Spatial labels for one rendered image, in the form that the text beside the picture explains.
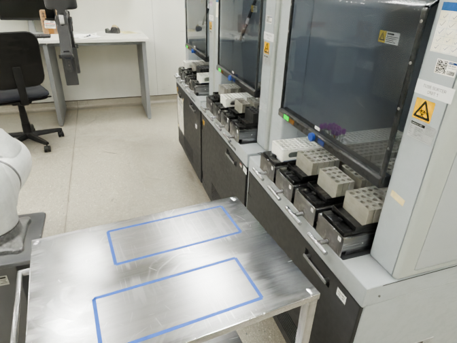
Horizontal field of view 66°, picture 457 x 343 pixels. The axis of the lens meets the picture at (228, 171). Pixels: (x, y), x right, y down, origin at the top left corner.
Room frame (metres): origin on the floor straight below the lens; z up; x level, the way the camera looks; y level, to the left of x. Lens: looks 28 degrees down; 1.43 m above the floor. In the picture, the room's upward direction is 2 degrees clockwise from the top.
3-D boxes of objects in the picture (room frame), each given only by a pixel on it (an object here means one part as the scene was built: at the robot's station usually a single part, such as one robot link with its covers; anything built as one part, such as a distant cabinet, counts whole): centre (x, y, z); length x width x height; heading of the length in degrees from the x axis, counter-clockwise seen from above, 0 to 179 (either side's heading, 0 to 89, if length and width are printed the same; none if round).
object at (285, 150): (1.36, -0.33, 0.83); 0.30 x 0.10 x 0.06; 109
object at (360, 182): (1.06, -0.42, 0.85); 0.12 x 0.02 x 0.06; 19
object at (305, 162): (1.18, -0.29, 0.85); 0.12 x 0.02 x 0.06; 20
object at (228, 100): (2.02, -0.09, 0.83); 0.30 x 0.10 x 0.06; 109
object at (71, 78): (0.92, 0.41, 1.22); 0.03 x 0.01 x 0.07; 110
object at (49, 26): (4.10, 1.96, 1.02); 0.22 x 0.17 x 0.24; 19
